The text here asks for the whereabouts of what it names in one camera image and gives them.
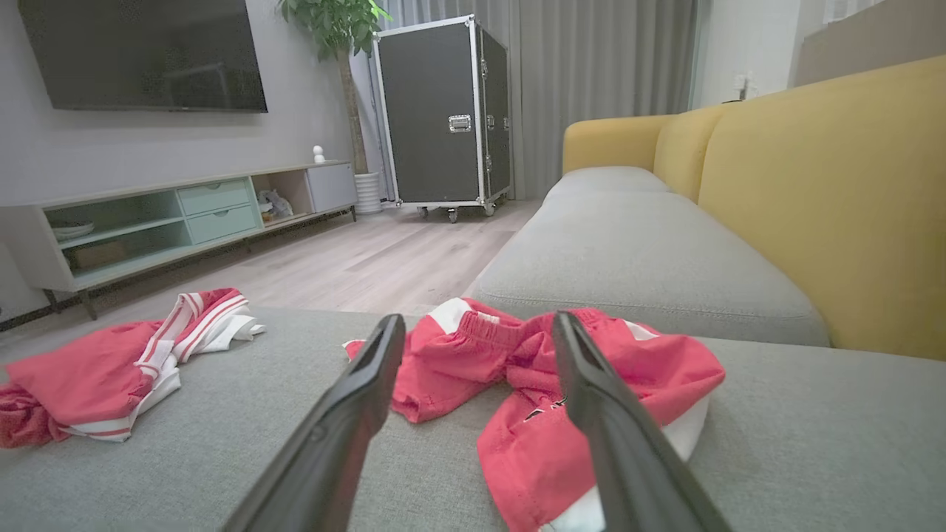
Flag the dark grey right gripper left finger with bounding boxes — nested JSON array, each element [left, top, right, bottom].
[[222, 314, 407, 532]]

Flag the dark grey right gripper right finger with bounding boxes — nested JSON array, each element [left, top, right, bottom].
[[551, 310, 734, 532]]

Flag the red white shorts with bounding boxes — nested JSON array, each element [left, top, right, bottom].
[[342, 297, 726, 532]]

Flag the red Bulls basketball jersey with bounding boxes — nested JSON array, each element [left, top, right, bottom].
[[0, 287, 265, 449]]

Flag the grey plush toy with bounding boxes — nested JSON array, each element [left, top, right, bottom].
[[256, 189, 294, 221]]

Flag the white ribbed plant pot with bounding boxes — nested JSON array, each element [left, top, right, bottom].
[[354, 172, 383, 215]]

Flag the grey mint TV cabinet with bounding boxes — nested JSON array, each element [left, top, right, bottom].
[[0, 160, 358, 321]]

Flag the brown cardboard box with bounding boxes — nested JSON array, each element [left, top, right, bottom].
[[70, 240, 128, 270]]

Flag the grey sofa back cushion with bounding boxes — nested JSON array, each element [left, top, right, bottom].
[[464, 55, 946, 361]]

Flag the black wheeled flight case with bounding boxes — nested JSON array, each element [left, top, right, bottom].
[[372, 15, 512, 223]]

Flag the green potted tree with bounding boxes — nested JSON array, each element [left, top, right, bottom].
[[277, 0, 392, 176]]

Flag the black flat screen television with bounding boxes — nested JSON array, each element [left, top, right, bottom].
[[18, 0, 268, 113]]

